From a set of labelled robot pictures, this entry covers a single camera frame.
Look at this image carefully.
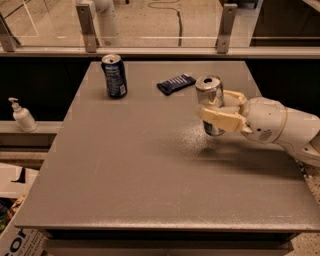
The metal railing beam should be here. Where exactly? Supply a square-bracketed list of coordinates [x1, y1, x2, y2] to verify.
[0, 47, 320, 59]

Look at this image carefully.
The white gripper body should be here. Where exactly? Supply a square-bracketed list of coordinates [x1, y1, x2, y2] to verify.
[242, 97, 287, 144]

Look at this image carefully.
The black floor cable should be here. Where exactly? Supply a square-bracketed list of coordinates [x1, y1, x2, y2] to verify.
[147, 0, 184, 47]

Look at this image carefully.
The dark blue snack wrapper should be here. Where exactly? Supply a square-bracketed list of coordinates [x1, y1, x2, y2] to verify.
[157, 74, 196, 96]

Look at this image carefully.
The white cardboard box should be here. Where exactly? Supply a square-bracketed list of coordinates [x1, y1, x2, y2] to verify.
[0, 163, 45, 256]

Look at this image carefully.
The blue soda can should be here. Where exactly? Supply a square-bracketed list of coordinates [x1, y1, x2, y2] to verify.
[101, 54, 127, 98]

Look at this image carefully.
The silver redbull can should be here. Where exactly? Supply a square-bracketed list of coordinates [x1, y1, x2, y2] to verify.
[194, 74, 227, 137]

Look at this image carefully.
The far left railing bracket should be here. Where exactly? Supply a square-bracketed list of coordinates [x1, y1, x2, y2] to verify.
[0, 12, 20, 52]

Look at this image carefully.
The right metal railing bracket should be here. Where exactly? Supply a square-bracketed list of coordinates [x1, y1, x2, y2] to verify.
[216, 3, 238, 54]

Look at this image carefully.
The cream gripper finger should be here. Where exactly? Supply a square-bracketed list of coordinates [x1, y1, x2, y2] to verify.
[224, 90, 247, 107]
[199, 108, 253, 134]

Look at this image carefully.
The left metal railing bracket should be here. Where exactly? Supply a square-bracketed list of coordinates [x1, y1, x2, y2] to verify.
[76, 0, 99, 53]

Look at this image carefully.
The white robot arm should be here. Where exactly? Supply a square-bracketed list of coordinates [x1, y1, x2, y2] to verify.
[199, 90, 320, 167]

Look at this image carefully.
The white pump dispenser bottle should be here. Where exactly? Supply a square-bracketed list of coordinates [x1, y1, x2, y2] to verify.
[8, 97, 37, 132]

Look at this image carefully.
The metal railing bracket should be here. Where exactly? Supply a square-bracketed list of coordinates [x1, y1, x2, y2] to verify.
[216, 3, 238, 54]
[76, 0, 99, 53]

